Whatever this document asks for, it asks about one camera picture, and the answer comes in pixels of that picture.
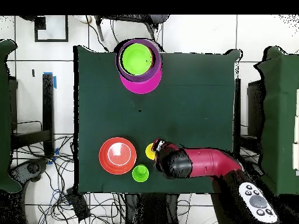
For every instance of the pink plastic bowl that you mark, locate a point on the pink plastic bowl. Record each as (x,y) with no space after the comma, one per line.
(142,87)

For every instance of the purple plastic bowl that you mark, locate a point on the purple plastic bowl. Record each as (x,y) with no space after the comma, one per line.
(157,70)

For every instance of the small green plastic bowl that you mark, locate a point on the small green plastic bowl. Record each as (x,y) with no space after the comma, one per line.
(136,59)

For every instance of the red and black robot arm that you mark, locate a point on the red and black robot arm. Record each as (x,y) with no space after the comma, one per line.
(205,161)

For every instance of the yellow plastic cup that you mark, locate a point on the yellow plastic cup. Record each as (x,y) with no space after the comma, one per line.
(149,151)

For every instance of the green plastic cup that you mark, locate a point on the green plastic cup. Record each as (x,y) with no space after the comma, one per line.
(140,173)

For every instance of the large red-orange plastic bowl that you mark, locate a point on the large red-orange plastic bowl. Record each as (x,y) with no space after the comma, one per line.
(116,155)

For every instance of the dark green tablecloth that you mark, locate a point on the dark green tablecloth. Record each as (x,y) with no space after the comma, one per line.
(186,105)

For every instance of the black metal stand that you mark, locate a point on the black metal stand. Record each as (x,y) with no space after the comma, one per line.
(237,105)
(48,105)

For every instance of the black power box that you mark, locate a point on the black power box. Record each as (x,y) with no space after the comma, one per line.
(78,205)

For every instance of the blue tape strip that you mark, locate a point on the blue tape strip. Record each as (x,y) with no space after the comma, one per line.
(55,82)

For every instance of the green cloth side table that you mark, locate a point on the green cloth side table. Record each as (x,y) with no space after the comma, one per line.
(4,116)
(280,116)

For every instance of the black chair base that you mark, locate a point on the black chair base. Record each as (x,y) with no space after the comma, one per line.
(30,168)

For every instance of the black camera tripod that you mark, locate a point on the black camera tripod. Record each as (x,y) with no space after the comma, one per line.
(149,19)

